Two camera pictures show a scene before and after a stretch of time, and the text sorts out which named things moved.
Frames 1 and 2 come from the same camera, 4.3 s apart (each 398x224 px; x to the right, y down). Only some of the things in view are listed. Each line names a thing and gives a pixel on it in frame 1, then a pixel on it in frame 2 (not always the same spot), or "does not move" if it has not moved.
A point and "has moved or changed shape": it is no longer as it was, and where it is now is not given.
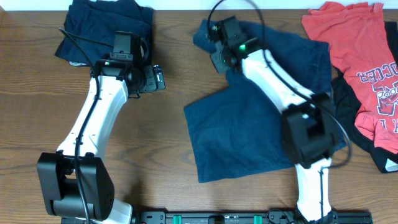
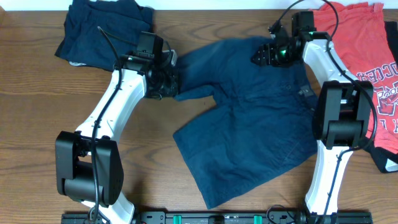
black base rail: x=247 y=218 does not move
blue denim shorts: x=237 y=129 has moved or changed shape
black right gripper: x=220 y=66 to x=267 y=55
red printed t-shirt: x=360 y=46 does not move
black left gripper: x=152 y=84 to x=174 y=89
